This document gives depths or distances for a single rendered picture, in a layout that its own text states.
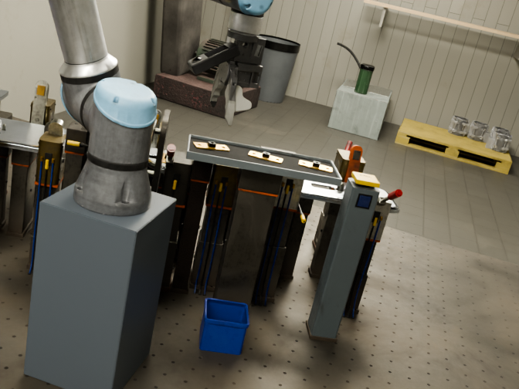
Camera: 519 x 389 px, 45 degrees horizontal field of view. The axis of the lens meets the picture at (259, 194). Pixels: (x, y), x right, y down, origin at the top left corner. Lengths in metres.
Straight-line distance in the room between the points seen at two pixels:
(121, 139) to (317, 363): 0.79
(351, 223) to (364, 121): 5.43
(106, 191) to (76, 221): 0.08
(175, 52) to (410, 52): 2.92
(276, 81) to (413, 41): 1.73
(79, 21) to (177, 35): 5.37
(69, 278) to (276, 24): 7.07
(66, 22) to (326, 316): 0.96
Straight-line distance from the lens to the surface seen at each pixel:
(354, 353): 1.72
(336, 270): 1.62
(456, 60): 7.99
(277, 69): 7.47
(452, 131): 7.65
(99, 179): 1.21
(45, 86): 2.03
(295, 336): 1.71
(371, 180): 1.55
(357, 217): 1.57
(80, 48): 1.27
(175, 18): 6.56
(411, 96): 8.04
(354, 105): 6.96
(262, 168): 1.45
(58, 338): 1.36
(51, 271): 1.29
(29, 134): 1.91
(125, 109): 1.16
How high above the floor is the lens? 1.61
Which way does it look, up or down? 21 degrees down
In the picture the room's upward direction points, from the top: 13 degrees clockwise
